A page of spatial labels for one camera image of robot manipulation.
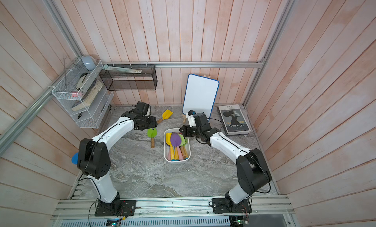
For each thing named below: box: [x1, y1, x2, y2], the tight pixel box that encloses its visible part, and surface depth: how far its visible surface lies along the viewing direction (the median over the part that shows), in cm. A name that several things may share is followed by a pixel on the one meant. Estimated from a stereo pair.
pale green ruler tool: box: [102, 64, 143, 74], surface depth 92 cm
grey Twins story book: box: [216, 104, 251, 137], surface depth 109 cm
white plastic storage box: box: [163, 127, 178, 164], surface depth 95 cm
